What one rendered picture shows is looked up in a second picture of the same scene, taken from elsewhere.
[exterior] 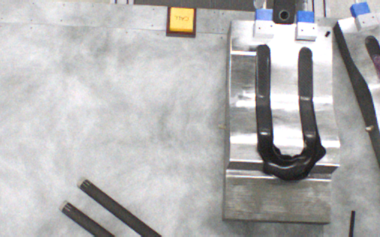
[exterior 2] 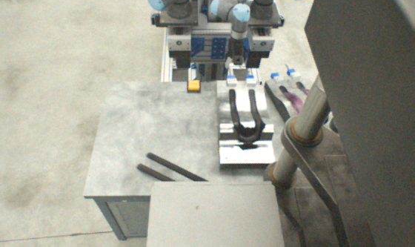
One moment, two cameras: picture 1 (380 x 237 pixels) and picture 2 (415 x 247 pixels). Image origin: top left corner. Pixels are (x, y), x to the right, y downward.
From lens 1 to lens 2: 0.58 m
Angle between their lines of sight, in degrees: 23
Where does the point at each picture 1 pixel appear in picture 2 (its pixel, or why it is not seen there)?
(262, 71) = (232, 99)
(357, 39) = (275, 87)
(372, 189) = not seen: hidden behind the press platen
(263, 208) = (239, 157)
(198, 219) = (207, 168)
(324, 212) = (270, 158)
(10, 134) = (111, 136)
